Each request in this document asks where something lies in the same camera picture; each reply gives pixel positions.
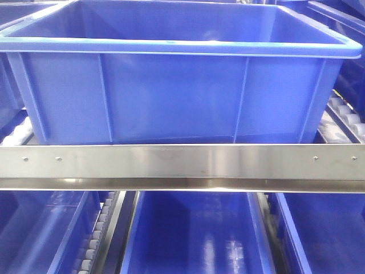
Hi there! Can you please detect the blue bin lower centre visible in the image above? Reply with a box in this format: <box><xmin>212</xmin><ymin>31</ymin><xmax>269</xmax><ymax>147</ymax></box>
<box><xmin>120</xmin><ymin>191</ymin><xmax>275</xmax><ymax>273</ymax></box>

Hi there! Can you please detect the blue bin upper right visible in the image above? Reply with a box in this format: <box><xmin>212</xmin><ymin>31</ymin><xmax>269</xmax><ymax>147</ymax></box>
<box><xmin>275</xmin><ymin>1</ymin><xmax>364</xmax><ymax>116</ymax></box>

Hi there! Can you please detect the blue bin lower left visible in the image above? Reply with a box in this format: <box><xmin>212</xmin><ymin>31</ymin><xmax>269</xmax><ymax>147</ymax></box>
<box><xmin>1</xmin><ymin>191</ymin><xmax>100</xmax><ymax>273</ymax></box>

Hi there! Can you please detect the lower roller track rail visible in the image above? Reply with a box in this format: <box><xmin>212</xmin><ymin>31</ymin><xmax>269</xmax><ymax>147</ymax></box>
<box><xmin>76</xmin><ymin>191</ymin><xmax>139</xmax><ymax>273</ymax></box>

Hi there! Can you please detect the steel shelf crossbar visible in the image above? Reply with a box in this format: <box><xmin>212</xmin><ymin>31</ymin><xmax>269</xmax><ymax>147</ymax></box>
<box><xmin>1</xmin><ymin>144</ymin><xmax>364</xmax><ymax>193</ymax></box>

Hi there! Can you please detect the far right roller track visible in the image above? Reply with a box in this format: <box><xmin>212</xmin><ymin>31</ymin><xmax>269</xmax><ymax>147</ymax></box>
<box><xmin>314</xmin><ymin>93</ymin><xmax>364</xmax><ymax>144</ymax></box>

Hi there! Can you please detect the large blue plastic box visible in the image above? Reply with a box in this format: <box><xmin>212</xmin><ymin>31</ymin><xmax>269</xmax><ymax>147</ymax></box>
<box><xmin>1</xmin><ymin>1</ymin><xmax>353</xmax><ymax>145</ymax></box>

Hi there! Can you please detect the blue bin lower right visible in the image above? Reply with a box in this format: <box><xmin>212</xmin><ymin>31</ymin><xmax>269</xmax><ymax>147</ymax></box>
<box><xmin>269</xmin><ymin>193</ymin><xmax>364</xmax><ymax>273</ymax></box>

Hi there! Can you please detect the roller track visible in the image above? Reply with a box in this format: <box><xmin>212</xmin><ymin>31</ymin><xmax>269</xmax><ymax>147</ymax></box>
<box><xmin>1</xmin><ymin>116</ymin><xmax>34</xmax><ymax>147</ymax></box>
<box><xmin>314</xmin><ymin>93</ymin><xmax>364</xmax><ymax>144</ymax></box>

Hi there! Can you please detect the far left roller track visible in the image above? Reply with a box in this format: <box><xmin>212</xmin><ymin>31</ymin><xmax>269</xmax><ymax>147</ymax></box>
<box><xmin>1</xmin><ymin>116</ymin><xmax>34</xmax><ymax>147</ymax></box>

